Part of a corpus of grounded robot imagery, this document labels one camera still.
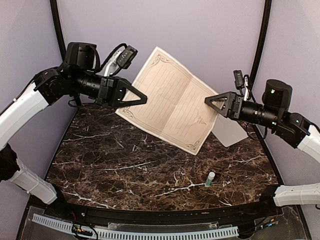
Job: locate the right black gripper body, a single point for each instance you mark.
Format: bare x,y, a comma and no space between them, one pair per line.
238,99

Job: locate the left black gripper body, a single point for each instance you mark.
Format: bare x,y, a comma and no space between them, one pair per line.
107,86

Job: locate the beige letter paper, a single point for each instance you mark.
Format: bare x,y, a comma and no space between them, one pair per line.
175,111

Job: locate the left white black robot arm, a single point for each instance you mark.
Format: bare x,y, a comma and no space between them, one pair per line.
81,73

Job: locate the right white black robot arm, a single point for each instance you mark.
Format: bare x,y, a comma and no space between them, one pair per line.
296,130

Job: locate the grey envelope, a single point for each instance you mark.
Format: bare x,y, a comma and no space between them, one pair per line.
227,131

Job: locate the green glue stick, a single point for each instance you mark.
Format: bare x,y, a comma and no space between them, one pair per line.
209,179

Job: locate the small circuit board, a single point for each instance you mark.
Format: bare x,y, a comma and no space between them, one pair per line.
81,232

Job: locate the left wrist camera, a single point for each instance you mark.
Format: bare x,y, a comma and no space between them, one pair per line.
120,60

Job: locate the left black frame post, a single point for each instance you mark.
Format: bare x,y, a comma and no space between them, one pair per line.
75,102

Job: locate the black frame post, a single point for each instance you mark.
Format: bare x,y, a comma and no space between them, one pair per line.
75,102
260,46

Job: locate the right black frame post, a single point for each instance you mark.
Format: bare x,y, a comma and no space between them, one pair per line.
260,46

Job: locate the white slotted cable duct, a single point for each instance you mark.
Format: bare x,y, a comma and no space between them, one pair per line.
107,234

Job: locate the black front rail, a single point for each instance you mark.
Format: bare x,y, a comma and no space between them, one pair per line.
245,214

